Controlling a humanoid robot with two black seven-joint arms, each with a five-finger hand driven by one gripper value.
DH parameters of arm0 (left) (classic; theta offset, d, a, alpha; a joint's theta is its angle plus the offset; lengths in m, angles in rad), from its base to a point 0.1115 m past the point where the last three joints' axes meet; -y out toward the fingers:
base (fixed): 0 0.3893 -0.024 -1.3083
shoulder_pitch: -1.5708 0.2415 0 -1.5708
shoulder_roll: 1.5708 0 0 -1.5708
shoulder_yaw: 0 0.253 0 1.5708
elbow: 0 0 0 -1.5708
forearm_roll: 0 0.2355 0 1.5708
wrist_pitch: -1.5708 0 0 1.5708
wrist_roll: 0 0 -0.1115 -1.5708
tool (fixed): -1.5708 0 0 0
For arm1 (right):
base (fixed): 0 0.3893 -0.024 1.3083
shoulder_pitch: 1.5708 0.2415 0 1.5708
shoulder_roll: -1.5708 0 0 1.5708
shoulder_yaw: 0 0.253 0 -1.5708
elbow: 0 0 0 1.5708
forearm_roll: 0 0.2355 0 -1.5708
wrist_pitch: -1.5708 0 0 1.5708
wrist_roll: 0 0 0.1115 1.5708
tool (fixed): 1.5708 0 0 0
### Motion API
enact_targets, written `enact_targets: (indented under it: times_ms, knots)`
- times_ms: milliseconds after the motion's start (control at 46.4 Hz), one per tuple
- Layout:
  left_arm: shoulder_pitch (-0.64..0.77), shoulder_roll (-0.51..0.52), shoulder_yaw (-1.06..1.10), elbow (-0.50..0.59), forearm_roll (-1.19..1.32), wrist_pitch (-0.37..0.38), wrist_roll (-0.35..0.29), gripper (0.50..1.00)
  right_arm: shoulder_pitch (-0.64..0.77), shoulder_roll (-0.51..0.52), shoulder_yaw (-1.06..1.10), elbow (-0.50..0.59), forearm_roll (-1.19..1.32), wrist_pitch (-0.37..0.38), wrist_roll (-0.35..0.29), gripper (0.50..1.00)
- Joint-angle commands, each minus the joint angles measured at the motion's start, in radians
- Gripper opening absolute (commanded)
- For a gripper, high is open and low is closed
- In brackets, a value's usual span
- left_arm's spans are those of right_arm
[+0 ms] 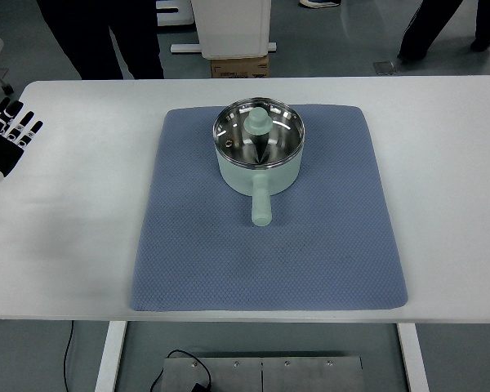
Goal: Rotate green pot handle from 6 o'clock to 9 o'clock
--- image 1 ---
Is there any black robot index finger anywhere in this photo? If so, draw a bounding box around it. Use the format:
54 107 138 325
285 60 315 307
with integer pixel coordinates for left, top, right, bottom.
17 121 43 148

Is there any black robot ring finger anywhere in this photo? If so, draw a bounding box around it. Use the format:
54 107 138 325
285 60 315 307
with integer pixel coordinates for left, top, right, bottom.
0 100 24 133

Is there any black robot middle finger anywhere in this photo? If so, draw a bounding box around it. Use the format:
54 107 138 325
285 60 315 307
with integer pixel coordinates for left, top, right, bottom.
6 111 34 141

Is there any green pot with handle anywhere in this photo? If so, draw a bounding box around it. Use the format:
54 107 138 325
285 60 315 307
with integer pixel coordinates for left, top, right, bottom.
216 147 304 227

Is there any person in dark trousers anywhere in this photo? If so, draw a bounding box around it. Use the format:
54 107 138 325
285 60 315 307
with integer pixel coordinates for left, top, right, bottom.
37 0 164 80

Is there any white table leg left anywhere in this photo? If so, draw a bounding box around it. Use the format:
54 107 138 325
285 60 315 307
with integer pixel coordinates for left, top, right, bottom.
94 321 127 392

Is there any white table leg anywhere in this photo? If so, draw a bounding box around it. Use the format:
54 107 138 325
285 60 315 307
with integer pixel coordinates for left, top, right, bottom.
397 323 430 392
94 321 127 392

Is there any white machine in background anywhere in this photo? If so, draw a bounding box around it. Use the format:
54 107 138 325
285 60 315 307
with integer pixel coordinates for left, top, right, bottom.
155 0 194 27

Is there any cardboard box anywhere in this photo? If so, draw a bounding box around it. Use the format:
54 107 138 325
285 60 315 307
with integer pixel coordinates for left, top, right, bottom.
210 56 270 78

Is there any glass lid with green knob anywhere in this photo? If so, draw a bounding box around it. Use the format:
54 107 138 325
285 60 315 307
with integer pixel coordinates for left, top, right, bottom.
212 97 305 169

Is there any blue textured mat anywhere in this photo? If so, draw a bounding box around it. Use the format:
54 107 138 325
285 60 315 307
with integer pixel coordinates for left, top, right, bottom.
131 105 408 311

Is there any metal floor socket plate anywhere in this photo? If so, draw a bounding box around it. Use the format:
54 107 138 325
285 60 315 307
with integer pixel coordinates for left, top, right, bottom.
373 61 397 75

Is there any white table leg right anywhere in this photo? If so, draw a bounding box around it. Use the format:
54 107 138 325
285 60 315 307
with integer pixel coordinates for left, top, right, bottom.
397 323 430 392

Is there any thin black floor cable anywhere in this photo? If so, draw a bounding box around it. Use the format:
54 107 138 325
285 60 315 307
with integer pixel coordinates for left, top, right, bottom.
63 320 75 392

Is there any black power cable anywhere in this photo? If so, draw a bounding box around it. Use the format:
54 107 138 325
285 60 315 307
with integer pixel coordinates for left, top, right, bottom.
148 349 215 392

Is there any white pedestal stand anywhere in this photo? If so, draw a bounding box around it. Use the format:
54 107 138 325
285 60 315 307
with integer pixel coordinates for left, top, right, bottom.
171 0 277 60

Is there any metal base plate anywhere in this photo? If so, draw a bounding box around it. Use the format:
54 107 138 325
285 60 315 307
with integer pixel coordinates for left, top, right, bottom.
159 356 365 391

